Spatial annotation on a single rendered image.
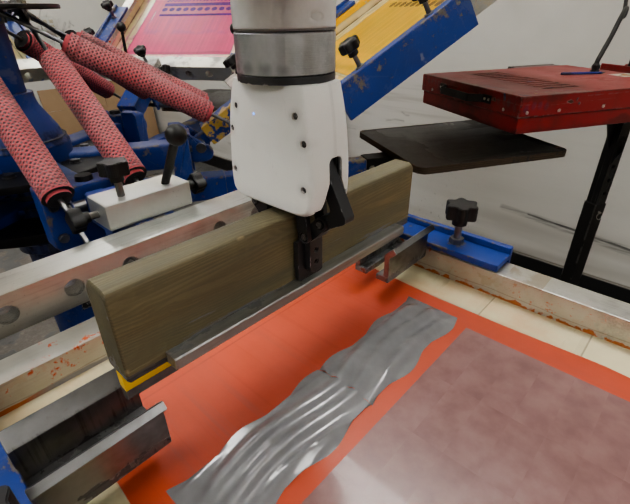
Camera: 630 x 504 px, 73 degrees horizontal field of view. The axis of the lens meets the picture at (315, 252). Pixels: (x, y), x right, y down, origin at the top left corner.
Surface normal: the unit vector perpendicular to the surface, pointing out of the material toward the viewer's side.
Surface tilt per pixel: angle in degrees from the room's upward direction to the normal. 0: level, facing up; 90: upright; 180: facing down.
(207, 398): 0
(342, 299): 0
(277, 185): 88
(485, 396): 0
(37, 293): 90
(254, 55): 89
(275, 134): 90
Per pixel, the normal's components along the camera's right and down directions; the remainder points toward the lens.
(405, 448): -0.01, -0.87
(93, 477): 0.74, 0.33
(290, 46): 0.14, 0.48
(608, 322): -0.68, 0.37
